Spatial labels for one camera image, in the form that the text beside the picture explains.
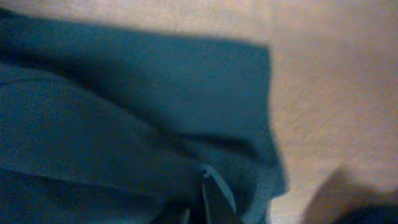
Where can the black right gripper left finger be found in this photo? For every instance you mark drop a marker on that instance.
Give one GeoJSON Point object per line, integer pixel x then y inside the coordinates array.
{"type": "Point", "coordinates": [184, 217]}

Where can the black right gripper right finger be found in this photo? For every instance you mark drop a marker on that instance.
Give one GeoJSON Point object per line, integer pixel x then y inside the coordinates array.
{"type": "Point", "coordinates": [218, 200]}

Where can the black leggings red waistband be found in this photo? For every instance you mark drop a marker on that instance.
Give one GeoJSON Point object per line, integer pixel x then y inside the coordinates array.
{"type": "Point", "coordinates": [106, 125]}

